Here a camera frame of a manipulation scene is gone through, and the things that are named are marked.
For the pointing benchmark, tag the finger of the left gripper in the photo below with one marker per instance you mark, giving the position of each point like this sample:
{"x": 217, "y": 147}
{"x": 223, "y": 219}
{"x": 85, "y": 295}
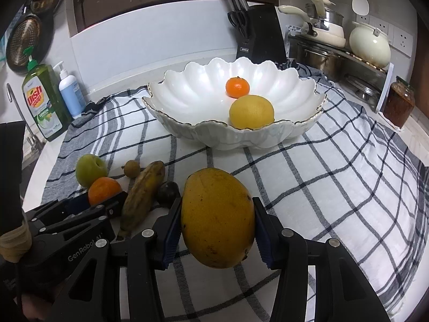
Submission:
{"x": 73, "y": 213}

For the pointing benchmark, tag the yellow lemon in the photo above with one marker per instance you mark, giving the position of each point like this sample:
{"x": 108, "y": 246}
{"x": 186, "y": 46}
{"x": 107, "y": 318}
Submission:
{"x": 251, "y": 112}

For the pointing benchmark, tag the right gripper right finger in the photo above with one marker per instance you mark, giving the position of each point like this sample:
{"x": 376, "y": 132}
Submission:
{"x": 343, "y": 292}

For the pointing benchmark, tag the cream saucepan with handle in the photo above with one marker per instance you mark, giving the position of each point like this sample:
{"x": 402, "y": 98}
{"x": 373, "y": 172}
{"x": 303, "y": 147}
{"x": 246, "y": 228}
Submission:
{"x": 320, "y": 23}

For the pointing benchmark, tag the white wall power outlets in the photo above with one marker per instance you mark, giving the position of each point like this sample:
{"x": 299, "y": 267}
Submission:
{"x": 398, "y": 38}

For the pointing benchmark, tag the dark purple plum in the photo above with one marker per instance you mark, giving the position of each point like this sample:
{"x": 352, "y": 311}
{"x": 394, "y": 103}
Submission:
{"x": 167, "y": 193}

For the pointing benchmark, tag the white scalloped ceramic bowl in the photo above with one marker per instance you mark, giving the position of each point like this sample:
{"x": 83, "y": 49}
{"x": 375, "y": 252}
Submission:
{"x": 193, "y": 103}

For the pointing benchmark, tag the glass jar red sauce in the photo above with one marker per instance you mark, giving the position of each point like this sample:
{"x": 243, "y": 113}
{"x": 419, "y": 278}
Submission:
{"x": 400, "y": 102}

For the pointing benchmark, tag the white rice paddle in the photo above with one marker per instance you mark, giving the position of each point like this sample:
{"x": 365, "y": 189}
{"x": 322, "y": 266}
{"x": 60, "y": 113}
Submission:
{"x": 360, "y": 7}

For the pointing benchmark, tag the cream round teapot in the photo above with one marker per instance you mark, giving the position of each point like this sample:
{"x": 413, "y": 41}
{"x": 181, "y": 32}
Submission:
{"x": 370, "y": 44}

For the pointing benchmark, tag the steel pot lid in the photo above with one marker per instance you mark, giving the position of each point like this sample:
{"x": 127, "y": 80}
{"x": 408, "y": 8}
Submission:
{"x": 363, "y": 90}

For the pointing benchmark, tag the black kitchen scissors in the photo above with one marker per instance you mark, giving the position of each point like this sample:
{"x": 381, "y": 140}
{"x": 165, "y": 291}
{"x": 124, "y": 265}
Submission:
{"x": 240, "y": 21}

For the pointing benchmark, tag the black knife block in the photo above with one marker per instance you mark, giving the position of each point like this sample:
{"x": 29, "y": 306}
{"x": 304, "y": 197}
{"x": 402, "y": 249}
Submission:
{"x": 264, "y": 39}

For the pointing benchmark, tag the chrome sink faucet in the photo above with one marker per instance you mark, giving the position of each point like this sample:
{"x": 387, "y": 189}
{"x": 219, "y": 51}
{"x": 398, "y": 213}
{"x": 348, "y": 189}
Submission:
{"x": 32, "y": 138}

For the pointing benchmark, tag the stainless steel pot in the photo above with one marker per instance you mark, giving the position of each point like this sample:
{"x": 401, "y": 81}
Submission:
{"x": 326, "y": 61}

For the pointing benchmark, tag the blue white pump bottle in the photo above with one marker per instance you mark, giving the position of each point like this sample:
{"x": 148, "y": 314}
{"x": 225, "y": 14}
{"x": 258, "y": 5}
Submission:
{"x": 70, "y": 90}

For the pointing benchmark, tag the green dish soap bottle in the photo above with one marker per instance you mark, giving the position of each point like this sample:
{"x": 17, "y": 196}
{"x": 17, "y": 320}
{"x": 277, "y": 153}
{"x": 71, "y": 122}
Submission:
{"x": 41, "y": 93}

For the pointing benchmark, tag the hanging metal colander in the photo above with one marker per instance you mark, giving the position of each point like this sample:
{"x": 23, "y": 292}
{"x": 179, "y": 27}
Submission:
{"x": 26, "y": 33}

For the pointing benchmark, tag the large orange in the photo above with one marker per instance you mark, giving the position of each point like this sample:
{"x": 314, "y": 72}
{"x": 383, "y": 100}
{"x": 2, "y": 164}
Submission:
{"x": 103, "y": 189}

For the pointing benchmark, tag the small tangerine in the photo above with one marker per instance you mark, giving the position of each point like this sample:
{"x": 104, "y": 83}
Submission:
{"x": 237, "y": 87}

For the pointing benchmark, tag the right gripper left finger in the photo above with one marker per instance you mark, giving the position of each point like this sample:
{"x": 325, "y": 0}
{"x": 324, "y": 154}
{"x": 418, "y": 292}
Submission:
{"x": 152, "y": 261}

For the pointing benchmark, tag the metal kitchen shelf rack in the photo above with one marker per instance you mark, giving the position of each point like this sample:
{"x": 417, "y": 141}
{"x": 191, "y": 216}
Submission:
{"x": 353, "y": 65}

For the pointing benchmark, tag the green apple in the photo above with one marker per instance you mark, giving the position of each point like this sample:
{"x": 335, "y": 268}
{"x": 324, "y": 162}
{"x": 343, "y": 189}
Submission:
{"x": 89, "y": 168}

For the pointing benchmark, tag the yellow mango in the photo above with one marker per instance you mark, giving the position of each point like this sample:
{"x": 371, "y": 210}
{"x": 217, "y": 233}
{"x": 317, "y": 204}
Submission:
{"x": 217, "y": 218}

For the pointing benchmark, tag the small brown longan fruit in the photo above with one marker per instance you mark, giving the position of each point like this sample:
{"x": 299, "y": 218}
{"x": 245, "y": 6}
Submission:
{"x": 131, "y": 169}

